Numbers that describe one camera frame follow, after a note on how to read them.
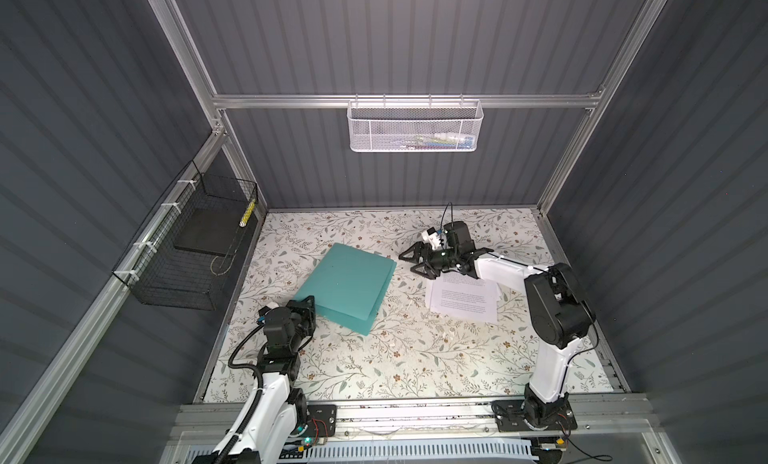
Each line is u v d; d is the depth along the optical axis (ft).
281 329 2.05
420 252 2.71
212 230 2.50
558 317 1.66
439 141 2.99
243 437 1.47
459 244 2.52
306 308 2.65
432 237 2.92
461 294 3.16
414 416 2.47
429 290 3.19
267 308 2.57
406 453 2.53
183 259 2.39
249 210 2.74
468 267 2.37
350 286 3.18
